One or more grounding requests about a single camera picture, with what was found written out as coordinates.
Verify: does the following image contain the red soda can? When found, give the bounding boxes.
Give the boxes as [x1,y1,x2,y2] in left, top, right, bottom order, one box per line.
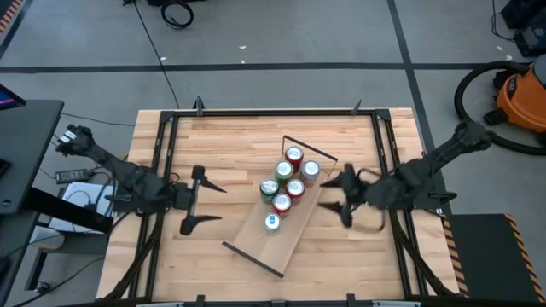
[284,145,305,171]

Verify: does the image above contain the light green soda can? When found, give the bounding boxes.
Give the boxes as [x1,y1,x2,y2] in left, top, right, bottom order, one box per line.
[273,159,295,188]

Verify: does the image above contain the black aluminium table frame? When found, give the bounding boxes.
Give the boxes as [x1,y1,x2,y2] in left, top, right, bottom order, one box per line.
[100,96,462,307]

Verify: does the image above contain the wooden shelf with black legs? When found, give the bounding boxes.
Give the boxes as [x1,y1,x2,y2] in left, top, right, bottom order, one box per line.
[221,135,340,279]

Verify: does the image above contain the white flat box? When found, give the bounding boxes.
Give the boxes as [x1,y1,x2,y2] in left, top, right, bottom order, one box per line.
[48,181,119,235]

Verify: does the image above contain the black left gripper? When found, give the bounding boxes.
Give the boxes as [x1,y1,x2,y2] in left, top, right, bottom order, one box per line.
[174,165,228,237]

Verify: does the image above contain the silver soda can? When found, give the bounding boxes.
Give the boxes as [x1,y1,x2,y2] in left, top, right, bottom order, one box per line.
[299,159,322,188]

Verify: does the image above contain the orange shop vacuum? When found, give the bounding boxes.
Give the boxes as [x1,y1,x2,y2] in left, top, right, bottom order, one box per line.
[453,59,546,157]
[484,54,546,148]

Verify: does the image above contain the slim silver blue can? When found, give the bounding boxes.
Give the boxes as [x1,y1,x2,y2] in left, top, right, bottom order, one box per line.
[264,211,282,236]

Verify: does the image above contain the black desk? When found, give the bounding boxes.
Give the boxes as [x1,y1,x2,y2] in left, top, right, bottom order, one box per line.
[0,98,65,307]

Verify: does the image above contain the black equipment cases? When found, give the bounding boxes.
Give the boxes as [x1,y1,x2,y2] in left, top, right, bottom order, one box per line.
[490,0,546,59]

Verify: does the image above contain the coiled black cable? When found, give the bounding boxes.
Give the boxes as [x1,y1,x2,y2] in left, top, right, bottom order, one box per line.
[160,1,195,31]

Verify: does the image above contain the lit computer monitor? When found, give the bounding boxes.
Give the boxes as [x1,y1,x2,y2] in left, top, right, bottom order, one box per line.
[0,84,26,112]

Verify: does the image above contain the green Sprite can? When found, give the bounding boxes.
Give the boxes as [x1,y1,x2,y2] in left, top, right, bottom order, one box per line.
[259,177,281,205]

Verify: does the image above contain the black power adapter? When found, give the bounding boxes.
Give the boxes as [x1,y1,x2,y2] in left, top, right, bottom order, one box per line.
[55,169,90,185]

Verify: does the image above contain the black platform with hazard stripes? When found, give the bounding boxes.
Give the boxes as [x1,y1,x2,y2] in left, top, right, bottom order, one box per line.
[441,212,546,304]

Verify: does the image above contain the long black floor cable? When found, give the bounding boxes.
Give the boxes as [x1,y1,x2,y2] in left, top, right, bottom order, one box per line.
[122,0,181,110]

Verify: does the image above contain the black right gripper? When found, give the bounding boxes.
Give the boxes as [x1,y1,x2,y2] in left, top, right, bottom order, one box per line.
[317,163,373,229]

